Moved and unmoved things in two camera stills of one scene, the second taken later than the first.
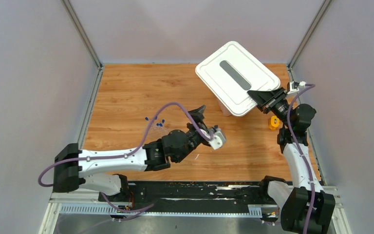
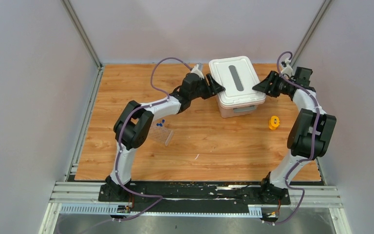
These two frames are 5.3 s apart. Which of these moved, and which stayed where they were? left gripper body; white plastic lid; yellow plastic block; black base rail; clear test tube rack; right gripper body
Moved: left gripper body; right gripper body; white plastic lid
Stayed: clear test tube rack; yellow plastic block; black base rail
